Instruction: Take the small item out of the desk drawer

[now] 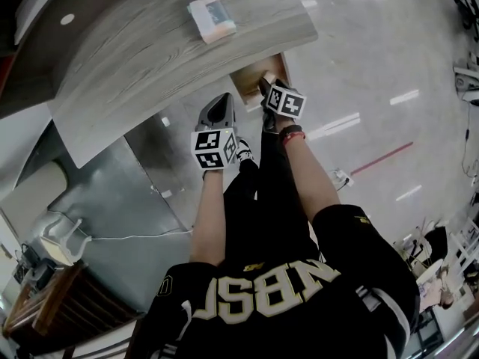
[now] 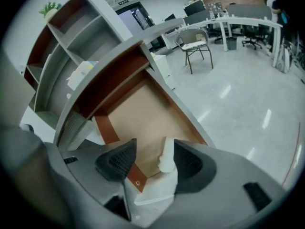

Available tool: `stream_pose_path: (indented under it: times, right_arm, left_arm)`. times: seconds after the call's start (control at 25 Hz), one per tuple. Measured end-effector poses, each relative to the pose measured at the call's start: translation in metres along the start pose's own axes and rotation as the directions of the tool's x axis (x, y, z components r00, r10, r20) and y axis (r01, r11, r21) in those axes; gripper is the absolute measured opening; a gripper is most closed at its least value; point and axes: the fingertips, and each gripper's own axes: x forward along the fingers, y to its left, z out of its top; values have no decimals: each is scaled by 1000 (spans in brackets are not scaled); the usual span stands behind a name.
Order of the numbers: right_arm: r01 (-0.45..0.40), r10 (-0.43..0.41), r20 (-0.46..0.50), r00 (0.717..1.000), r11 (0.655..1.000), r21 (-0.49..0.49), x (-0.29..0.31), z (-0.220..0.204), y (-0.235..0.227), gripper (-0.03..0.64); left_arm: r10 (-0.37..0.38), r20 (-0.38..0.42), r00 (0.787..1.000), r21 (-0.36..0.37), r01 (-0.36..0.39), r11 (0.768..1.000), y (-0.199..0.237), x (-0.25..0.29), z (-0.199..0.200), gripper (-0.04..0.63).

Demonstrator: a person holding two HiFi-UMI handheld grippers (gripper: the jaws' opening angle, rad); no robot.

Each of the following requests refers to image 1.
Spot person's left forearm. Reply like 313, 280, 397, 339
188, 168, 226, 268

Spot wooden desk drawer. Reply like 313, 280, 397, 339
228, 52, 293, 108

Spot grey wooden desk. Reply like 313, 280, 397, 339
46, 0, 319, 170

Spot white cable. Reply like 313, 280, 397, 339
88, 228, 194, 242

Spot dark brown table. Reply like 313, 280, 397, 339
0, 0, 160, 120

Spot black and red wristband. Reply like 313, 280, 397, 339
279, 124, 308, 147

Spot brown wooden cabinet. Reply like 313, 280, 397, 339
1, 263, 147, 353

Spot person's right forearm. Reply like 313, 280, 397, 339
282, 135, 342, 224

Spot black printed jersey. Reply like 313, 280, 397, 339
148, 203, 421, 359

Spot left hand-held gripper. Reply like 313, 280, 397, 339
190, 92, 241, 172

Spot grey metal desk panel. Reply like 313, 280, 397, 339
47, 101, 198, 313

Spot black and white shoe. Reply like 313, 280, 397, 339
234, 137, 256, 165

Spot white power strip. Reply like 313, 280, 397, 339
330, 168, 355, 188

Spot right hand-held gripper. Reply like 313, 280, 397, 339
257, 77, 308, 133

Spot white round table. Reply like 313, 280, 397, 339
414, 259, 447, 308

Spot red floor tape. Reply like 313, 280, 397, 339
350, 141, 415, 176

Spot black chair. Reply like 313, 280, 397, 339
423, 225, 449, 266

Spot person's black trousers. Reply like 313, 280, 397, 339
222, 127, 320, 269

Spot white plastic chair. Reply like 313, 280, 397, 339
39, 218, 93, 268

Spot pastel tissue packet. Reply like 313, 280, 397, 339
186, 0, 238, 45

